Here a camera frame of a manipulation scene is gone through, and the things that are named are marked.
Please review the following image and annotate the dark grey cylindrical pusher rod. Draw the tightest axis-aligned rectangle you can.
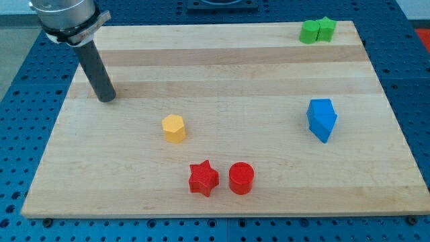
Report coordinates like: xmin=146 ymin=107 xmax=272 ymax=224
xmin=74 ymin=40 xmax=116 ymax=102

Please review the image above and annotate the yellow hexagon block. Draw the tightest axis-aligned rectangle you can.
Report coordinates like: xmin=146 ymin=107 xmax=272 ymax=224
xmin=162 ymin=114 xmax=186 ymax=143

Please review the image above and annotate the red star block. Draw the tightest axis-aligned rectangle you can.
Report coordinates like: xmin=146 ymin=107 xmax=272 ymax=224
xmin=188 ymin=160 xmax=219 ymax=197

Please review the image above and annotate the wooden board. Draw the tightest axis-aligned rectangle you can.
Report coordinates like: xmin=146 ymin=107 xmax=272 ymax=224
xmin=21 ymin=21 xmax=429 ymax=218

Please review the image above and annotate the red cylinder block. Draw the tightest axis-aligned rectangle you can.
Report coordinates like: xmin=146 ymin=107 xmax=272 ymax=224
xmin=228 ymin=161 xmax=255 ymax=195

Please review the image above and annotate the green cylinder block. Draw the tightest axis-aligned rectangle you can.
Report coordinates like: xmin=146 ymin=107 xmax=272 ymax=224
xmin=299 ymin=20 xmax=320 ymax=44

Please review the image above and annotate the blue triangle block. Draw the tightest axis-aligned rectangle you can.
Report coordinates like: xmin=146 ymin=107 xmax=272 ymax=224
xmin=306 ymin=113 xmax=338 ymax=143

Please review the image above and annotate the green star block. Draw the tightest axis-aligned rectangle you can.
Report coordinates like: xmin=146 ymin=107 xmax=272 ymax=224
xmin=316 ymin=16 xmax=337 ymax=42

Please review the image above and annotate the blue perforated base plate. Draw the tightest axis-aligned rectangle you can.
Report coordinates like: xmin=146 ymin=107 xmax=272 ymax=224
xmin=1 ymin=0 xmax=429 ymax=241

